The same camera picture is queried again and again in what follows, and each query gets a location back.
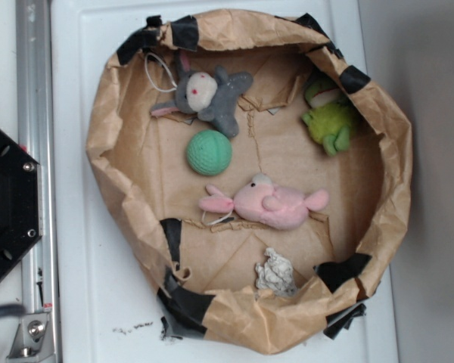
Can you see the aluminium frame rail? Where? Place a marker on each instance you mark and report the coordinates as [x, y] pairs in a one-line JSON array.
[[40, 283]]

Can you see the grey plush bunny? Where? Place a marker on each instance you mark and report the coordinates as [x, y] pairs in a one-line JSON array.
[[212, 99]]

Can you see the green foam ball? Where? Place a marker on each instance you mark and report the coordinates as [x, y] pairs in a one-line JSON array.
[[209, 153]]

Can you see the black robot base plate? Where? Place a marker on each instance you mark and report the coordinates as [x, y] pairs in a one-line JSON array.
[[19, 204]]

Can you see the green plush frog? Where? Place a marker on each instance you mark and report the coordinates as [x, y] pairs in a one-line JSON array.
[[331, 119]]

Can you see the crumpled white paper wad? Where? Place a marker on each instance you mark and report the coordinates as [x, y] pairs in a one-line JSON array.
[[276, 274]]

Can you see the metal corner bracket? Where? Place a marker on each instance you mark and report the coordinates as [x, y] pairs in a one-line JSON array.
[[33, 340]]

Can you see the white tray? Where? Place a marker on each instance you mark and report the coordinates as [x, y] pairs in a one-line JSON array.
[[109, 313]]

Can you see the brown paper bag bin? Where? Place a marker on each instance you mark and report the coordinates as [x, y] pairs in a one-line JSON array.
[[204, 272]]

